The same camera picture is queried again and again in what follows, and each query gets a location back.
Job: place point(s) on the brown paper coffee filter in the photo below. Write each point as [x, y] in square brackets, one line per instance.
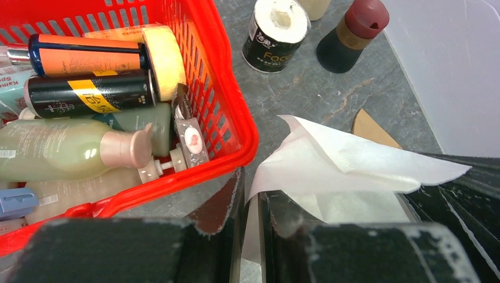
[366, 127]

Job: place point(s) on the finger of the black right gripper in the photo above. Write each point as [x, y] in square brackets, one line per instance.
[469, 207]

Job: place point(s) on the dark bottle maroon cap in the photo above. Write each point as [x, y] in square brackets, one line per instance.
[340, 49]

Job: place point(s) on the orange navy can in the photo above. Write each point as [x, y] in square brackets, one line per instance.
[55, 55]

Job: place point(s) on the small clear sachet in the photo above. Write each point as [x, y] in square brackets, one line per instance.
[188, 129]

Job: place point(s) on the red plastic shopping basket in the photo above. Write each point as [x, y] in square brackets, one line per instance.
[215, 97]

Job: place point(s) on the black yellow can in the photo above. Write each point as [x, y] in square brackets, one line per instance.
[99, 92]

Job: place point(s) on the pale green lotion bottle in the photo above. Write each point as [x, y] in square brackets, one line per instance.
[69, 149]

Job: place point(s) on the teal sponge package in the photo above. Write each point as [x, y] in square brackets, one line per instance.
[13, 79]

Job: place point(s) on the white paper coffee filter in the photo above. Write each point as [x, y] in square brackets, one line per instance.
[342, 178]

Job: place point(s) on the black wrapped tissue roll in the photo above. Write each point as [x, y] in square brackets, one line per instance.
[275, 31]

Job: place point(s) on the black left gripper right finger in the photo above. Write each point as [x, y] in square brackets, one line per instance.
[298, 247]

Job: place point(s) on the blue green small box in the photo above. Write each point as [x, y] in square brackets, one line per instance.
[16, 203]

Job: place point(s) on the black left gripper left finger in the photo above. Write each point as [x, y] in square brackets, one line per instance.
[203, 246]

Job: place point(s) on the yellow sponge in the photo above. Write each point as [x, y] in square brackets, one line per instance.
[163, 52]

